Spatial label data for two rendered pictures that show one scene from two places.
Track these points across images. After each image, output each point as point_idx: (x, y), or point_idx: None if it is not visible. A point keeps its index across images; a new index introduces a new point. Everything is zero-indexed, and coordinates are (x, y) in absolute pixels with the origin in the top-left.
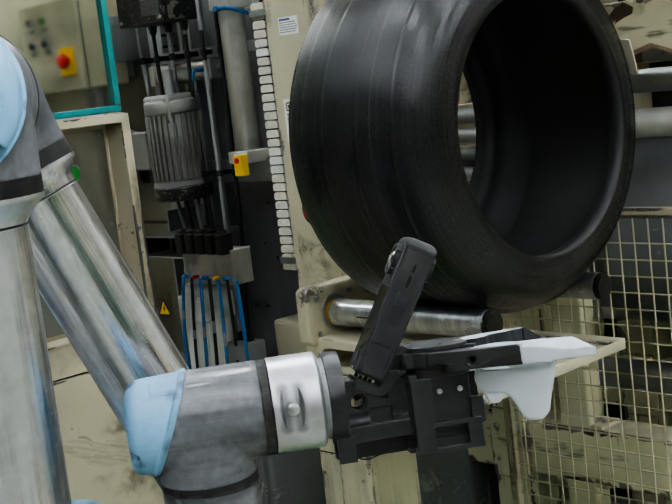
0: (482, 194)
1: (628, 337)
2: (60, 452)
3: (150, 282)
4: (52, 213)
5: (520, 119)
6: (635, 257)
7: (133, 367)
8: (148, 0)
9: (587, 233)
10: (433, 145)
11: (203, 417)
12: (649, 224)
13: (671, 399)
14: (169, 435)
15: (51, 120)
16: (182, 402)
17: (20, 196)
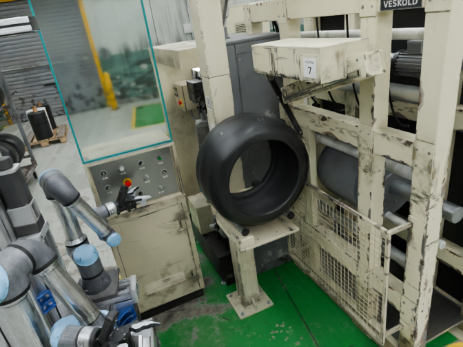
0: (269, 174)
1: (311, 218)
2: (41, 339)
3: (182, 184)
4: (47, 279)
5: (284, 153)
6: (313, 199)
7: (71, 309)
8: (193, 96)
9: (282, 205)
10: (220, 193)
11: (63, 344)
12: (333, 177)
13: (356, 208)
14: (56, 346)
15: (45, 258)
16: (59, 340)
17: (14, 301)
